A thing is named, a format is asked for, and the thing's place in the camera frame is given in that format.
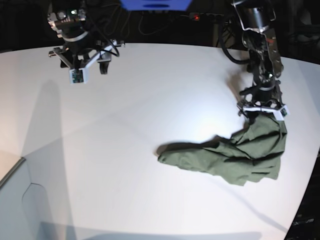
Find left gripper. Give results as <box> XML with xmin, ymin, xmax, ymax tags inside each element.
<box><xmin>239</xmin><ymin>82</ymin><xmax>282</xmax><ymax>125</ymax></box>

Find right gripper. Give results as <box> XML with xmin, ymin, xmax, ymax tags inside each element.
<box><xmin>59</xmin><ymin>31</ymin><xmax>110</xmax><ymax>75</ymax></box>

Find green t-shirt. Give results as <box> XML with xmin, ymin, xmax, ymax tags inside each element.
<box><xmin>158</xmin><ymin>114</ymin><xmax>287</xmax><ymax>186</ymax></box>

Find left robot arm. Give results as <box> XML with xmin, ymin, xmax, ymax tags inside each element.
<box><xmin>218</xmin><ymin>0</ymin><xmax>289</xmax><ymax>121</ymax></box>

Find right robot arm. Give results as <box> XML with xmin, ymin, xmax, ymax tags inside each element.
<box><xmin>47</xmin><ymin>0</ymin><xmax>112</xmax><ymax>83</ymax></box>

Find black power strip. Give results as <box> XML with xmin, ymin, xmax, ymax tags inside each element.
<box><xmin>188</xmin><ymin>12</ymin><xmax>224</xmax><ymax>22</ymax></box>

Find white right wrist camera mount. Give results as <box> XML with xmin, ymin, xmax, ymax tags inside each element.
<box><xmin>48</xmin><ymin>39</ymin><xmax>126</xmax><ymax>85</ymax></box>

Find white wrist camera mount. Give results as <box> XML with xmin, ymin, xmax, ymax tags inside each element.
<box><xmin>48</xmin><ymin>39</ymin><xmax>126</xmax><ymax>85</ymax></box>
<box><xmin>237</xmin><ymin>103</ymin><xmax>290</xmax><ymax>121</ymax></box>

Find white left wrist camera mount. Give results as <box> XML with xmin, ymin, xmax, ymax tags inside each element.
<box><xmin>237</xmin><ymin>103</ymin><xmax>290</xmax><ymax>121</ymax></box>

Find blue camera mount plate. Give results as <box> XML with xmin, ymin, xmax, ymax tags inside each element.
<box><xmin>120</xmin><ymin>0</ymin><xmax>192</xmax><ymax>11</ymax></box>

